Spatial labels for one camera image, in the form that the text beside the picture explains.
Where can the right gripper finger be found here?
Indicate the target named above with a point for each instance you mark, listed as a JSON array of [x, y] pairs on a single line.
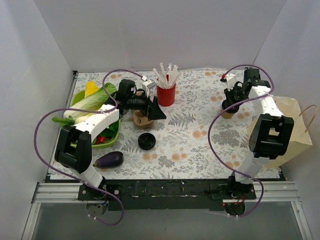
[[228, 96], [238, 105]]

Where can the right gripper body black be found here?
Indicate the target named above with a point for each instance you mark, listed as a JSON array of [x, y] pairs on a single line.
[[230, 106]]

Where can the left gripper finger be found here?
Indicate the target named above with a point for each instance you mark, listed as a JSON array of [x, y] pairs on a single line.
[[160, 115], [150, 114]]

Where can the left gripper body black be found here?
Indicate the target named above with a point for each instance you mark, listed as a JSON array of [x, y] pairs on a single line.
[[149, 108]]

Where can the brown paper coffee cup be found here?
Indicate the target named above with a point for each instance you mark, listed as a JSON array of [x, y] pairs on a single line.
[[228, 114]]

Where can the brown cardboard cup carrier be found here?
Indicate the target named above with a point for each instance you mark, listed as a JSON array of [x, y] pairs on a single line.
[[141, 121]]

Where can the black plastic cup lid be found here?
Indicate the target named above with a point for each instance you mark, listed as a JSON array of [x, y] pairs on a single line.
[[226, 105]]

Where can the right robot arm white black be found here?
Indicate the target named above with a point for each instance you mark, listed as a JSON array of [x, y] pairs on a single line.
[[241, 181]]

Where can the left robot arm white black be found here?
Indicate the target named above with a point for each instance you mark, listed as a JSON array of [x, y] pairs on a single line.
[[74, 146]]

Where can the red cup holder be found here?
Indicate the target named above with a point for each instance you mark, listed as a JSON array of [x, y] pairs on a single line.
[[166, 97]]

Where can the spare black cup lid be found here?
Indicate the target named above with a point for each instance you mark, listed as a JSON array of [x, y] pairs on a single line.
[[146, 141]]

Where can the floral table mat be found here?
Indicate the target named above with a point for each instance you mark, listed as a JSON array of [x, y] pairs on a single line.
[[192, 142]]

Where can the green leafy vegetables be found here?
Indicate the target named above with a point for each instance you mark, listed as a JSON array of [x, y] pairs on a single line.
[[95, 100]]

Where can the brown paper bag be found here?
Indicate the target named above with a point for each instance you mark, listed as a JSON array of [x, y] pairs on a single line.
[[300, 125]]

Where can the red chili pepper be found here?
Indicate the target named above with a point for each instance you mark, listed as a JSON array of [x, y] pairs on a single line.
[[100, 139]]

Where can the purple eggplant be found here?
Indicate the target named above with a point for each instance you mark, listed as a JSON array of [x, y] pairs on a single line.
[[109, 161]]

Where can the green plastic basket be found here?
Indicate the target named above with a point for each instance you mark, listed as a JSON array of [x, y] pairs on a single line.
[[109, 141]]

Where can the white radish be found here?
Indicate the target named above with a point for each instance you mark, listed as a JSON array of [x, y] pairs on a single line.
[[74, 115]]

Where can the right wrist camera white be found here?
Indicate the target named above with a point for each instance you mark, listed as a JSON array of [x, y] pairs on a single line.
[[229, 79]]

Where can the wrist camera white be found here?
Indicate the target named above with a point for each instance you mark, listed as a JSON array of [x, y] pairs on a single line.
[[147, 86], [229, 79]]

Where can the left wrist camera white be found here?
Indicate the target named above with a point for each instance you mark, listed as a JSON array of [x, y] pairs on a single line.
[[147, 86]]

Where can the aluminium frame rail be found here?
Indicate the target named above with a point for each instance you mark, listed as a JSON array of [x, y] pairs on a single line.
[[274, 191]]

